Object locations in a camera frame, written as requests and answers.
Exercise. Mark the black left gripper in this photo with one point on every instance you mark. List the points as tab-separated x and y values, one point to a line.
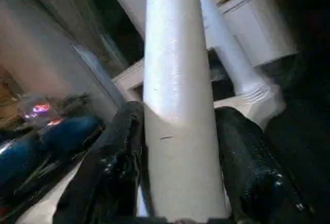
51	113

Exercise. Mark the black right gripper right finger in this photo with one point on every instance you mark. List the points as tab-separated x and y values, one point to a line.
252	170

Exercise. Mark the black mat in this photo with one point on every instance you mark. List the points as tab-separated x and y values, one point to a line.
304	144

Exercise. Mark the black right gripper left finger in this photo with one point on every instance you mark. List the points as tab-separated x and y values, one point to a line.
113	170

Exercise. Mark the white plastic table leg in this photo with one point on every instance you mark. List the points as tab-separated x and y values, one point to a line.
232	54
178	79

